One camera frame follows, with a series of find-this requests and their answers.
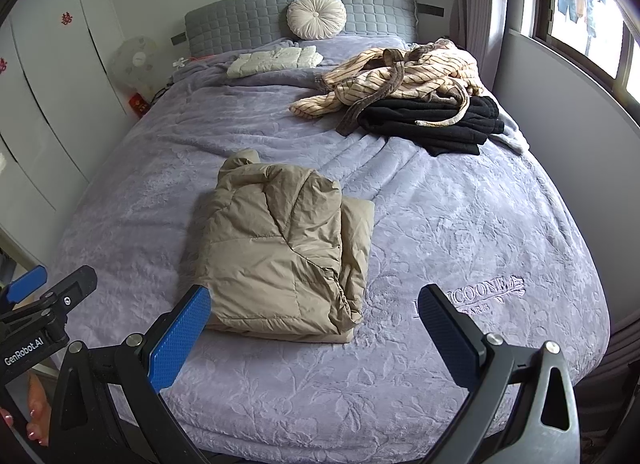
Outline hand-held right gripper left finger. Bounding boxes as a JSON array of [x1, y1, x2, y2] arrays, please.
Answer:
[[47, 285, 213, 464]]

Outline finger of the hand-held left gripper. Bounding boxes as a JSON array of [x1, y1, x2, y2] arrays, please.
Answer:
[[0, 265, 98, 345], [0, 266, 48, 316]]

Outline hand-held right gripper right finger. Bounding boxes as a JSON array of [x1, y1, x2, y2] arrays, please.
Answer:
[[417, 284, 581, 464]]

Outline beige puffer coat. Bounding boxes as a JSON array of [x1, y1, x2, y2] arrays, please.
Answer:
[[192, 149, 376, 345]]

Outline black folded clothes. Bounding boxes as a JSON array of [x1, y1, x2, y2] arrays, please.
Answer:
[[357, 95, 506, 157]]

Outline person's left hand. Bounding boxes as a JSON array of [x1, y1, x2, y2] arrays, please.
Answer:
[[0, 374, 52, 447]]

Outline lavender embossed blanket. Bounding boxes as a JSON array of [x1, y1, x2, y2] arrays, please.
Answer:
[[47, 34, 616, 464]]

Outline white wardrobe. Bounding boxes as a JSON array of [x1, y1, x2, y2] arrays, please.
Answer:
[[0, 0, 133, 250]]

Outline light grey cloth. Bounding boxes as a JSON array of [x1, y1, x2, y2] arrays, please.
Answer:
[[492, 109, 531, 155]]

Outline white electric fan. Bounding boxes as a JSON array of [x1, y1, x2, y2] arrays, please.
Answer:
[[109, 35, 161, 100]]

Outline cream striped robe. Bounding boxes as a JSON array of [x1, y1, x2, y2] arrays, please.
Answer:
[[289, 38, 486, 136]]

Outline folded white puffer garment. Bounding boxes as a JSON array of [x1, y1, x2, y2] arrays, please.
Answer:
[[226, 45, 324, 78]]

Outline grey quilted headboard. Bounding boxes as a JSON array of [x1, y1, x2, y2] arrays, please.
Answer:
[[184, 0, 418, 57]]

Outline grey curtain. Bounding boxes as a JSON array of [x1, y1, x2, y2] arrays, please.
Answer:
[[450, 0, 511, 95]]

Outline round cream cushion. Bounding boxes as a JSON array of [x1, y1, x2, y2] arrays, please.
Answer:
[[286, 0, 347, 41]]

